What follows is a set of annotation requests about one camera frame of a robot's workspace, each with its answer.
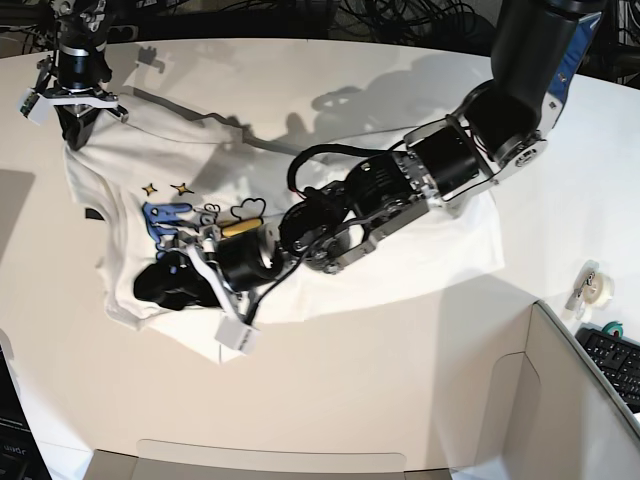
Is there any green tape roll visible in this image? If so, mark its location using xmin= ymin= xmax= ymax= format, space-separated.
xmin=602 ymin=321 xmax=624 ymax=338

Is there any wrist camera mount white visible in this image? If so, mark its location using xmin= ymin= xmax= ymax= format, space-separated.
xmin=171 ymin=226 xmax=259 ymax=355
xmin=17 ymin=55 xmax=128 ymax=125

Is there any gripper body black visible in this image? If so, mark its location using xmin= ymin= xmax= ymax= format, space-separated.
xmin=133 ymin=252 xmax=220 ymax=311
xmin=57 ymin=105 xmax=101 ymax=150

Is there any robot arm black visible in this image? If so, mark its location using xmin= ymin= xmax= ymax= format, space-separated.
xmin=50 ymin=1 xmax=114 ymax=151
xmin=133 ymin=1 xmax=605 ymax=323

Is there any beige partition panel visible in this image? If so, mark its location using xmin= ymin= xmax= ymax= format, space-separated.
xmin=439 ymin=299 xmax=640 ymax=480

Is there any white graphic t-shirt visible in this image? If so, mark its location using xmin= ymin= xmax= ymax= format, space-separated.
xmin=63 ymin=95 xmax=505 ymax=363

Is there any black computer keyboard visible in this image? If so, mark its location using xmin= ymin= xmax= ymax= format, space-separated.
xmin=575 ymin=328 xmax=640 ymax=414

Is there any clear tape dispenser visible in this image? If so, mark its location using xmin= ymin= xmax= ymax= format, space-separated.
xmin=561 ymin=260 xmax=615 ymax=323

